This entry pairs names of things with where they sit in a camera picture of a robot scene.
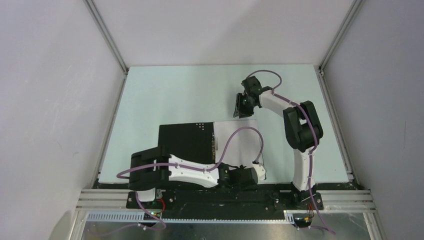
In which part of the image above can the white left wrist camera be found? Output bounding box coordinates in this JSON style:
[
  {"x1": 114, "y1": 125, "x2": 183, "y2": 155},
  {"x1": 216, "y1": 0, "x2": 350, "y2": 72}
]
[{"x1": 253, "y1": 162, "x2": 267, "y2": 181}]

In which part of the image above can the white slotted cable duct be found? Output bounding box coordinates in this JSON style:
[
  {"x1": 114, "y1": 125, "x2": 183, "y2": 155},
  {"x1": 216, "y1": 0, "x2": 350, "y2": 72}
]
[{"x1": 86, "y1": 211, "x2": 294, "y2": 224}]

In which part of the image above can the right controller board with LEDs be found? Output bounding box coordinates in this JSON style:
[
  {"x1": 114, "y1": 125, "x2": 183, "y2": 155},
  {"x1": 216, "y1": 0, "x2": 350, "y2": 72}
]
[{"x1": 293, "y1": 215, "x2": 313, "y2": 228}]

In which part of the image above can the controller board with leds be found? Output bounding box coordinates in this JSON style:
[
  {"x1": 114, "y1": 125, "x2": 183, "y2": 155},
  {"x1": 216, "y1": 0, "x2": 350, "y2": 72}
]
[
  {"x1": 293, "y1": 215, "x2": 313, "y2": 228},
  {"x1": 143, "y1": 212, "x2": 161, "y2": 221}
]

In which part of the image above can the left controller board with LEDs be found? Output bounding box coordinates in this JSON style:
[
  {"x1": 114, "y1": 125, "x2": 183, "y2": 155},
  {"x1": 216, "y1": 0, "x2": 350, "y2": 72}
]
[{"x1": 143, "y1": 212, "x2": 161, "y2": 221}]

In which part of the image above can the black folder with beige cover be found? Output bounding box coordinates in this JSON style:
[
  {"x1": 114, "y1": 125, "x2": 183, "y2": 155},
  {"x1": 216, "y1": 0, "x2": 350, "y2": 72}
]
[{"x1": 158, "y1": 121, "x2": 264, "y2": 165}]

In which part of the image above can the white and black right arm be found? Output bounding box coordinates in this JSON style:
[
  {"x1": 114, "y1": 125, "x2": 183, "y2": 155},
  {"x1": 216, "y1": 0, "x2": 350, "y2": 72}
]
[{"x1": 233, "y1": 75, "x2": 324, "y2": 210}]

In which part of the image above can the left aluminium frame post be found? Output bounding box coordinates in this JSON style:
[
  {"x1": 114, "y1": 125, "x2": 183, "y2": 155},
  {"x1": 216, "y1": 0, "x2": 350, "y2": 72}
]
[{"x1": 82, "y1": 0, "x2": 129, "y2": 75}]

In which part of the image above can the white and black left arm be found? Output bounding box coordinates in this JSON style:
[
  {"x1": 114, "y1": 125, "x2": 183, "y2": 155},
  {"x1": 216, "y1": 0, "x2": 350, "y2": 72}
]
[{"x1": 118, "y1": 122, "x2": 265, "y2": 208}]

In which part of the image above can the white paper sheet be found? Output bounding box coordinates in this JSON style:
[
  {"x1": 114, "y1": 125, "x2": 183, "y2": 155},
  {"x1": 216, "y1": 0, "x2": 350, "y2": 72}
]
[{"x1": 213, "y1": 119, "x2": 264, "y2": 167}]

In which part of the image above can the aluminium frame post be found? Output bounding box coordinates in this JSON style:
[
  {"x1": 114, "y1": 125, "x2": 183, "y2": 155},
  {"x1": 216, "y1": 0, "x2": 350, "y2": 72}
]
[
  {"x1": 82, "y1": 0, "x2": 129, "y2": 75},
  {"x1": 318, "y1": 0, "x2": 366, "y2": 72}
]

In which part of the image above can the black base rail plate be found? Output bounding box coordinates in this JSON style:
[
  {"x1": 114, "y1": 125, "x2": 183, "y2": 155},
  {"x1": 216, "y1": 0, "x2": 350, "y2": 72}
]
[{"x1": 126, "y1": 184, "x2": 324, "y2": 221}]

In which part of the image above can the metal folder clip mechanism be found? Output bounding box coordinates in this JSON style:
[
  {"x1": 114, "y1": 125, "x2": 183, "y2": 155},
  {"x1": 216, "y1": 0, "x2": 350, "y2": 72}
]
[{"x1": 211, "y1": 132, "x2": 219, "y2": 162}]

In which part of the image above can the aluminium front profile rail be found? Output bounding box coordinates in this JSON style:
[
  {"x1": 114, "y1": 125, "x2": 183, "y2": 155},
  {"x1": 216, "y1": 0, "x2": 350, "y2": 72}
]
[{"x1": 76, "y1": 189, "x2": 377, "y2": 213}]

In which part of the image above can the right aluminium frame post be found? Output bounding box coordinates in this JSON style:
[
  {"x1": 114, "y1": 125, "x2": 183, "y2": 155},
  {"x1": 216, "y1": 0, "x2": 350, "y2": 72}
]
[{"x1": 318, "y1": 0, "x2": 366, "y2": 72}]

